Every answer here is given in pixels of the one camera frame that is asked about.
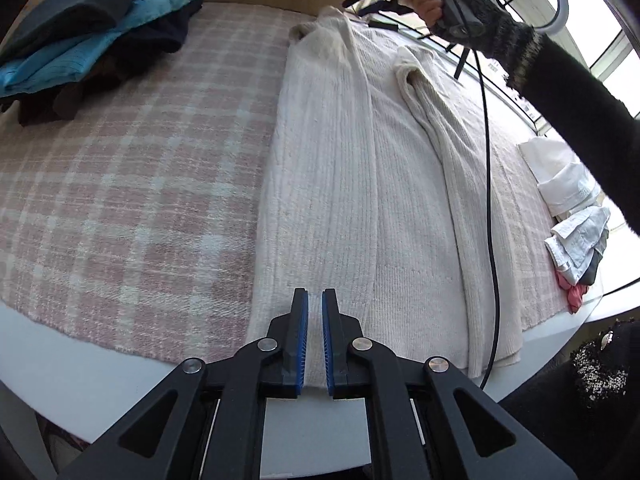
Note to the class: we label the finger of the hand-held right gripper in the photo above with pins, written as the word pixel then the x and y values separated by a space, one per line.
pixel 385 8

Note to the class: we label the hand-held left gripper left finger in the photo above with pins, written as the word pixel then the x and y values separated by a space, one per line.
pixel 301 340

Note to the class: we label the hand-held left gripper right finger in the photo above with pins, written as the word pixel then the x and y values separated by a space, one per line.
pixel 328 340

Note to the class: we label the cream knit sweater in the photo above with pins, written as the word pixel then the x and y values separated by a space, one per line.
pixel 400 210

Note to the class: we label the person's right forearm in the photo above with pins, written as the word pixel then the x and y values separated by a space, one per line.
pixel 590 120

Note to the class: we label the person's right hand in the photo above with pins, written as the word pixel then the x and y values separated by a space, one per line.
pixel 430 7

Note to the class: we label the black tripod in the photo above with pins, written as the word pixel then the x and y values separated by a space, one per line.
pixel 462 65

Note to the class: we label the white garment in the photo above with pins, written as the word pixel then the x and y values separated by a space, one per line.
pixel 560 180

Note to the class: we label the navy garment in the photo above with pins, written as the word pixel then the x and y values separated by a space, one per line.
pixel 160 30

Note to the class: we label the pink plaid blanket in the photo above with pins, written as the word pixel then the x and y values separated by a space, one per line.
pixel 125 185

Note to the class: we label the person's black clothing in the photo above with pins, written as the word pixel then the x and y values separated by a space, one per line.
pixel 550 435

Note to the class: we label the pink garment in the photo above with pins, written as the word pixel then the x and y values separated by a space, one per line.
pixel 575 297

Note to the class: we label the pale beige garment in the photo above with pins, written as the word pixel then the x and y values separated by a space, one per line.
pixel 580 240

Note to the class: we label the grey fleece garment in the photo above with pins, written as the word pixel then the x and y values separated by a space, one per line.
pixel 595 270

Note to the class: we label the dark grey garment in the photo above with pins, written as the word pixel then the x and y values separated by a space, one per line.
pixel 85 5

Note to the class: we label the brown garment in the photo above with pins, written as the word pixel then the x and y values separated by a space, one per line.
pixel 65 100

